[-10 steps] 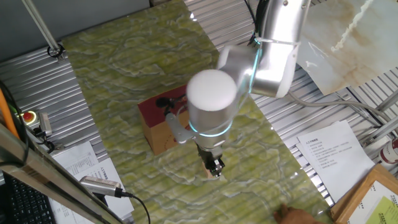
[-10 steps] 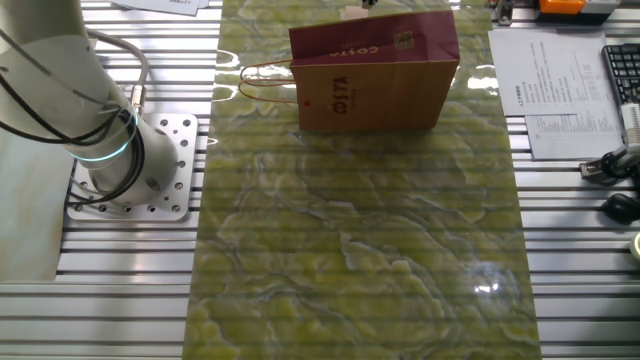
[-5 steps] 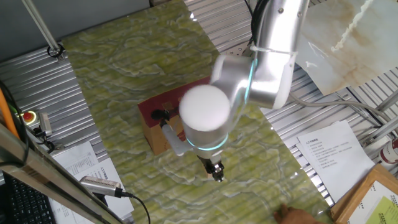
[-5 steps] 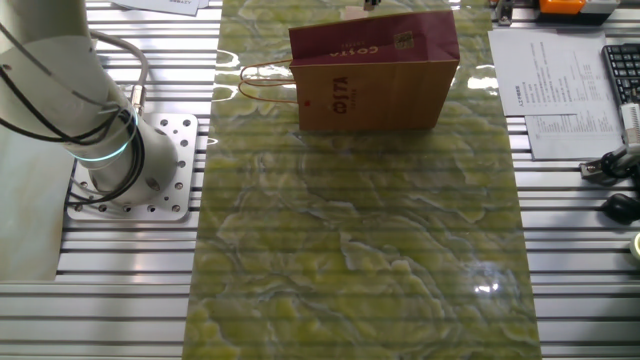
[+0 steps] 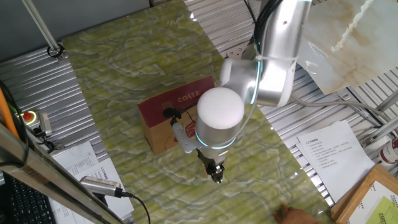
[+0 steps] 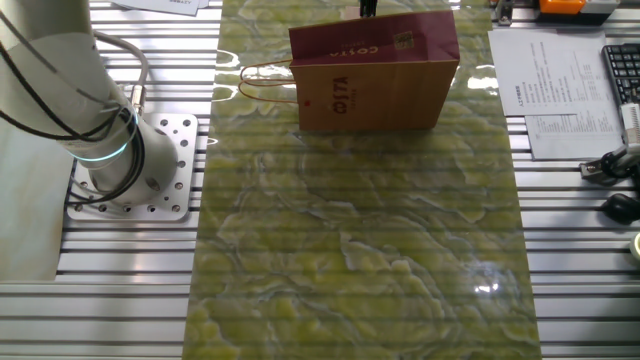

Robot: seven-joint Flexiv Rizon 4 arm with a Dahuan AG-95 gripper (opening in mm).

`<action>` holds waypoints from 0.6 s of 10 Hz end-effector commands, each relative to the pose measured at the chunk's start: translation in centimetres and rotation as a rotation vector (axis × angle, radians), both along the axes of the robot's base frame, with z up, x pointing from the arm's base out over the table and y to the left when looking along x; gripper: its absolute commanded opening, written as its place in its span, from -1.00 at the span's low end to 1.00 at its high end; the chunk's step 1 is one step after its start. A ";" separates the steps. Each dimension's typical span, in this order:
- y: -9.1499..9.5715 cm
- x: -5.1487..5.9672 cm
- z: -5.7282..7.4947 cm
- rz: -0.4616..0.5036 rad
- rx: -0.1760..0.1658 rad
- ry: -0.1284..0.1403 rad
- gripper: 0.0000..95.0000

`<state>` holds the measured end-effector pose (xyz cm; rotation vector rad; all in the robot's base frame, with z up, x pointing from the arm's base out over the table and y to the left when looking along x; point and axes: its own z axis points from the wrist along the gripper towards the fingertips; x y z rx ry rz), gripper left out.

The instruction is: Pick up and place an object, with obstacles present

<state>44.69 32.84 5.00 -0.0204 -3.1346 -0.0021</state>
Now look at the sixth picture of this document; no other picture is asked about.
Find Costa brown red paper bag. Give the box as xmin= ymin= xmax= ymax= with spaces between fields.
xmin=238 ymin=9 xmax=461 ymax=133

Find grey metal clamp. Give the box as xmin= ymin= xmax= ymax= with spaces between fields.
xmin=492 ymin=0 xmax=516 ymax=27

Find orange and grey device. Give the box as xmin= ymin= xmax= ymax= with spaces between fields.
xmin=537 ymin=0 xmax=621 ymax=26

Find green marble pattern mat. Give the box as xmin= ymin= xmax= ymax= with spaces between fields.
xmin=182 ymin=0 xmax=544 ymax=360

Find black keyboard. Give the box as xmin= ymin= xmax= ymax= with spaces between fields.
xmin=601 ymin=43 xmax=640 ymax=109

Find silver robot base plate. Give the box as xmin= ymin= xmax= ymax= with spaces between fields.
xmin=66 ymin=112 xmax=200 ymax=222

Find thick grey robot cable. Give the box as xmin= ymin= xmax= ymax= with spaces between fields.
xmin=92 ymin=29 xmax=150 ymax=117

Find black robot arm cables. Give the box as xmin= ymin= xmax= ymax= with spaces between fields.
xmin=0 ymin=9 xmax=147 ymax=211

